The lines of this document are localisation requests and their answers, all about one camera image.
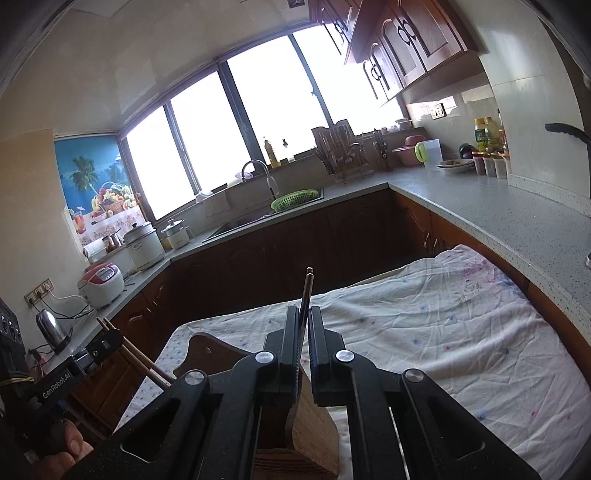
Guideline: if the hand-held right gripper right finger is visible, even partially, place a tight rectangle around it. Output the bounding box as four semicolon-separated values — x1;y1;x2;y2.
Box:
308;305;542;480

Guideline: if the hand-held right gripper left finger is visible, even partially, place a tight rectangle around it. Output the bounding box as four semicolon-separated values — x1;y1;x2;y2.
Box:
62;305;308;480

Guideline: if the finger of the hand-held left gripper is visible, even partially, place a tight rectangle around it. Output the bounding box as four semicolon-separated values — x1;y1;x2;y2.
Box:
85;328;125;369

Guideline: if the wooden utensil holder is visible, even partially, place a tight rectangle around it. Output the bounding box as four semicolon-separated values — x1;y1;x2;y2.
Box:
173;332;345;478

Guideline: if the person's left hand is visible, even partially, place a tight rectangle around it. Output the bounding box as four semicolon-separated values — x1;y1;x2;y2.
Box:
28;418;95;480

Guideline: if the steel electric kettle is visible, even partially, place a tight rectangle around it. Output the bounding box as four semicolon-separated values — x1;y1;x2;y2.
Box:
36;308;72;354

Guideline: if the pink and white rice cooker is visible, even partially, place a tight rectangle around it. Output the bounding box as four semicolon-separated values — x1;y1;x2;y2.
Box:
78;262;126;309

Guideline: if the large white electric cooker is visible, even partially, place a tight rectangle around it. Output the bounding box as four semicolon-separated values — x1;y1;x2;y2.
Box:
122;222;166;272

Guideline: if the white speckled tablecloth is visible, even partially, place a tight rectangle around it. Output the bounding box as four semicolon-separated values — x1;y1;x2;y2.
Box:
113;244;591;480

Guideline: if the small white pot glass lid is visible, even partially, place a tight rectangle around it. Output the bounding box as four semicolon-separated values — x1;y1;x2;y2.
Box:
159;219;192;251

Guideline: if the steel kitchen sink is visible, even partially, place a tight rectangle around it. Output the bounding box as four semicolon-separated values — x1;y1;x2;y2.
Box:
203;187;326;241

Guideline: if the green plastic colander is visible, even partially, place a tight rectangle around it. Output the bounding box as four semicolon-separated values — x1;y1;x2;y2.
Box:
270;188;320;213

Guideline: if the curved metal faucet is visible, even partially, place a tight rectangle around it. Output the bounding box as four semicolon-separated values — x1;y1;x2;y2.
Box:
241;160;279;201

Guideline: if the yellow dish soap bottle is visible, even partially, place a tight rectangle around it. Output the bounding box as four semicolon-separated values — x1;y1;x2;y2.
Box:
263;136;281;169

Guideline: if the metal dish rack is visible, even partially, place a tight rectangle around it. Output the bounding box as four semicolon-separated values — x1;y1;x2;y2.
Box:
311;119;375;183

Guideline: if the pink plastic basin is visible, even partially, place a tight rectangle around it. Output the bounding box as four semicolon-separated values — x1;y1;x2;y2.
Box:
392;135;428;167

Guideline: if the white plate with food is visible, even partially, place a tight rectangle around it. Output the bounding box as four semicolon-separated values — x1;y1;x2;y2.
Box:
435;158;476;175

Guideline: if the large kitchen window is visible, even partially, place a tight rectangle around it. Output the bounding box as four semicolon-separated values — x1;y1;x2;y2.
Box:
117;23;409;222

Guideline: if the black wok with lid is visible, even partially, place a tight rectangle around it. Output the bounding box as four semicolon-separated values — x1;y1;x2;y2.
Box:
545;122;591;148

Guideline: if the wall socket strip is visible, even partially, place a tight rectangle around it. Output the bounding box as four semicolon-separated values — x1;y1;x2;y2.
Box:
24;277;54;308

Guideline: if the tropical fruit wall poster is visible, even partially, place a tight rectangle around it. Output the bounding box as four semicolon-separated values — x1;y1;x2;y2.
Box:
54;136;141;247

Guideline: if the white pitcher green handle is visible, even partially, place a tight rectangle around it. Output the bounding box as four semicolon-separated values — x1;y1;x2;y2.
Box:
414;138;444;171

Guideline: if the brown wooden wall cabinet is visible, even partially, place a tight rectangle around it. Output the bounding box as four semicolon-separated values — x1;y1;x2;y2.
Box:
344;0;478;106
307;0;365;56

